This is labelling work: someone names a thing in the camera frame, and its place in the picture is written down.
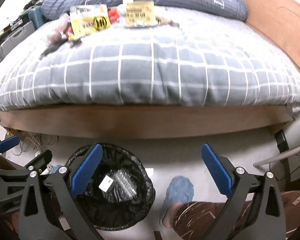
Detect small white cardboard box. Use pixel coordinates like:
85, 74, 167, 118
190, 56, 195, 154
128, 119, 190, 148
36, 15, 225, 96
98, 175, 114, 193

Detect clear bubble wrap roll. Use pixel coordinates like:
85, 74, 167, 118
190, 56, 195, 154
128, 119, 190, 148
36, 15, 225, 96
114, 169, 137, 202

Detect yellow white snack wrapper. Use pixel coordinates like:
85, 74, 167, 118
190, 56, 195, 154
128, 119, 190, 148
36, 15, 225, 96
65, 4, 111, 41

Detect red plastic bag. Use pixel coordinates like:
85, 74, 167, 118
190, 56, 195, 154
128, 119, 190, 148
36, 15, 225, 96
108, 8, 120, 24

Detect yellow paper cup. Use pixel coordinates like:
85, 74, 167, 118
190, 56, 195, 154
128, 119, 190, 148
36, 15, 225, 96
125, 0, 158, 28

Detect dark snack box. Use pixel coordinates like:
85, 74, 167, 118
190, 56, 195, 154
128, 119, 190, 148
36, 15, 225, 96
39, 40, 66, 60

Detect clear pink plastic bag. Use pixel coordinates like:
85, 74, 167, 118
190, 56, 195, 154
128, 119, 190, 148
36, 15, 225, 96
47, 14, 70, 44

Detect black lined trash bin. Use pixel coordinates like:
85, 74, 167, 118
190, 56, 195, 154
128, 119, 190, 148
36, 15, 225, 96
77, 143, 155, 231

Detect right blue slipper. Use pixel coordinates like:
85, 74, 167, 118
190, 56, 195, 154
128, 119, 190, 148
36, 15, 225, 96
159, 176, 194, 229

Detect right leg brown pants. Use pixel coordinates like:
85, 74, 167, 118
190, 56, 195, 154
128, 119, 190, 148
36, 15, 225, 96
172, 190, 300, 240

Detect black power adapter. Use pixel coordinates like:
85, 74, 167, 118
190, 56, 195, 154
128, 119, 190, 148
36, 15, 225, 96
275, 129, 289, 153

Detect white chair leg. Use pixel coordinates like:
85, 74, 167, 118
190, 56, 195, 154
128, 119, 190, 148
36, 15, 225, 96
253, 146, 300, 167

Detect grey checked bed sheet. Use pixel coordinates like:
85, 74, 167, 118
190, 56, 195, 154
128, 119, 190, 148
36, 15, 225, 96
0, 7, 300, 115

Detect grey hard suitcase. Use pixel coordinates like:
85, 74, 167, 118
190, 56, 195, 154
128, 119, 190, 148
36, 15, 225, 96
0, 21, 35, 62

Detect clutter pile on suitcase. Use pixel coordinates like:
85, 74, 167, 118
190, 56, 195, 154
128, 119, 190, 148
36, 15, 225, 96
0, 0, 42, 41

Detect teal suitcase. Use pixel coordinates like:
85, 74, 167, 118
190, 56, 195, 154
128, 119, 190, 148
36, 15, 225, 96
27, 6, 49, 30

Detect crumpled white tissue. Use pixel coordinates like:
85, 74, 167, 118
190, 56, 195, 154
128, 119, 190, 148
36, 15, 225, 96
116, 0, 134, 16

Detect tangled white cables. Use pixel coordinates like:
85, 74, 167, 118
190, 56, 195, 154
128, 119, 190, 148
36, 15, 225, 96
5, 129, 60, 157

